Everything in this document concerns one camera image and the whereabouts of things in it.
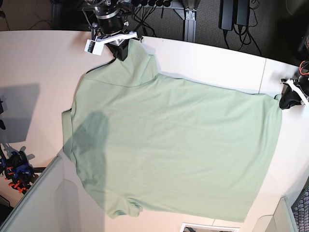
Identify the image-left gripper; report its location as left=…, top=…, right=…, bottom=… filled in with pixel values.
left=96, top=31, right=132, bottom=61

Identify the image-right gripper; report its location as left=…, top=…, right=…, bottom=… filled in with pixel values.
left=278, top=83, right=305, bottom=111

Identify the light green T-shirt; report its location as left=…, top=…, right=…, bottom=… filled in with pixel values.
left=62, top=40, right=282, bottom=222

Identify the black power adapter pair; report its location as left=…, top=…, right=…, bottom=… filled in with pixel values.
left=218, top=0, right=250, bottom=31

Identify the patterned grey chair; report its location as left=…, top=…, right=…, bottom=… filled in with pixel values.
left=292, top=188, right=309, bottom=232

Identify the grey partition panel right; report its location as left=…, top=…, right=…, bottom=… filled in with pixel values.
left=265, top=197, right=298, bottom=232

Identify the grey partition panel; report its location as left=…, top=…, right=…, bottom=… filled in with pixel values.
left=265, top=197, right=298, bottom=232
left=0, top=154, right=64, bottom=232

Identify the black device left edge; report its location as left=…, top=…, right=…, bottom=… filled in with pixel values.
left=0, top=96, right=7, bottom=130

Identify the blue orange clamp pile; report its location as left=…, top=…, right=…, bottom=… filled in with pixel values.
left=0, top=151, right=33, bottom=194

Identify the grey partition panel left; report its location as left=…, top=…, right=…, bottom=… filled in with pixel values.
left=0, top=154, right=64, bottom=232

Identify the aluminium frame post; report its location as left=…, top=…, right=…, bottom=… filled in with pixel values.
left=174, top=0, right=200, bottom=43

